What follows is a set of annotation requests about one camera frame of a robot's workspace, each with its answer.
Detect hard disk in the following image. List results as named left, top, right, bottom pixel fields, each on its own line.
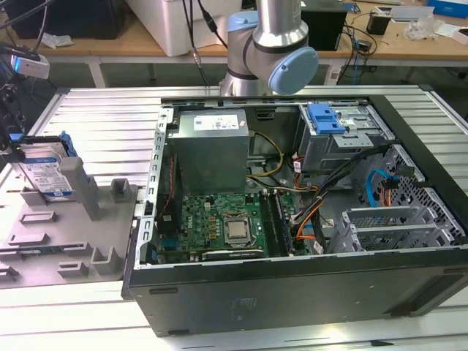
left=9, top=132, right=91, bottom=204

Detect large black equipment case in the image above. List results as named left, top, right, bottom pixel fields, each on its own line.
left=5, top=0, right=127, bottom=40

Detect metal disk bay cage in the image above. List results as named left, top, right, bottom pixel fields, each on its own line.
left=328, top=205, right=456, bottom=255

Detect blue network cable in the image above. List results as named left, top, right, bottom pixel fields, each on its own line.
left=350, top=34, right=363, bottom=86

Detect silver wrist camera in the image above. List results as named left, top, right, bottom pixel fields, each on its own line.
left=10, top=54, right=50, bottom=80

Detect metal optical drive cage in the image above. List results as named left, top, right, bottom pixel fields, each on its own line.
left=296, top=103, right=398, bottom=184

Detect yellow black supply wires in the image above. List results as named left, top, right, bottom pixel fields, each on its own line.
left=245, top=130, right=287, bottom=181

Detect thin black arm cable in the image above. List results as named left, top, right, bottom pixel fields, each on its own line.
left=181, top=0, right=230, bottom=88

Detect orange yellow wire bundle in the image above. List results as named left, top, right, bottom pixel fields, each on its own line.
left=294, top=214, right=322, bottom=243

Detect metal CPU socket cover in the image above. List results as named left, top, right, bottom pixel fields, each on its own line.
left=221, top=214, right=254, bottom=247

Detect orange wire with black plug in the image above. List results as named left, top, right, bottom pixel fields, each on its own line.
left=379, top=176, right=400, bottom=208

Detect blue data wire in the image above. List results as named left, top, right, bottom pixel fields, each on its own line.
left=365, top=167, right=389, bottom=208

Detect black graphics card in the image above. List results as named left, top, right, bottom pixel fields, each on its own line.
left=202, top=249, right=265, bottom=262

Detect small black open box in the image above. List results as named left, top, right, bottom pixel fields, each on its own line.
left=366, top=10, right=390, bottom=37

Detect crumpled white paper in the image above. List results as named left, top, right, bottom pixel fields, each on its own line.
left=38, top=31, right=74, bottom=50

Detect dark RAM stick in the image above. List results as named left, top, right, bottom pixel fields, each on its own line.
left=0, top=244, right=88, bottom=259

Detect white flat box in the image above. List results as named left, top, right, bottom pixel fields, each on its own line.
left=389, top=5, right=436, bottom=23

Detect grey power supply unit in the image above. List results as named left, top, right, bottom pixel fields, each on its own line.
left=166, top=108, right=257, bottom=195

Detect silver CPU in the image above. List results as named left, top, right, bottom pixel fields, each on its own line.
left=226, top=221, right=246, bottom=238

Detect wooden desk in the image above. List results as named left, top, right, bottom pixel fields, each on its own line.
left=0, top=14, right=235, bottom=88
left=334, top=0, right=468, bottom=87

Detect blue plastic drive latch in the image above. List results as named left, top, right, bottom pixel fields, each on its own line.
left=307, top=104, right=347, bottom=135

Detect large white plastic box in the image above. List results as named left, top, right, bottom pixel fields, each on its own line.
left=126, top=0, right=243, bottom=58

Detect grey plastic parts rack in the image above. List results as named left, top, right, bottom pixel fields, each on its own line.
left=0, top=156, right=143, bottom=290

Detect clear plastic bag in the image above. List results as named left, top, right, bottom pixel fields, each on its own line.
left=404, top=16, right=445, bottom=41

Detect black flat cable bundle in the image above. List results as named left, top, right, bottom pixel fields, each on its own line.
left=291, top=144, right=394, bottom=253

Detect blue cardboard box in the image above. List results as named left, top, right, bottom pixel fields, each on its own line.
left=426, top=0, right=468, bottom=18

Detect green motherboard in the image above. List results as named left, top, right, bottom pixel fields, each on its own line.
left=156, top=192, right=319, bottom=261

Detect black open PC case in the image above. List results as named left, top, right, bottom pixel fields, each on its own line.
left=121, top=94, right=468, bottom=338

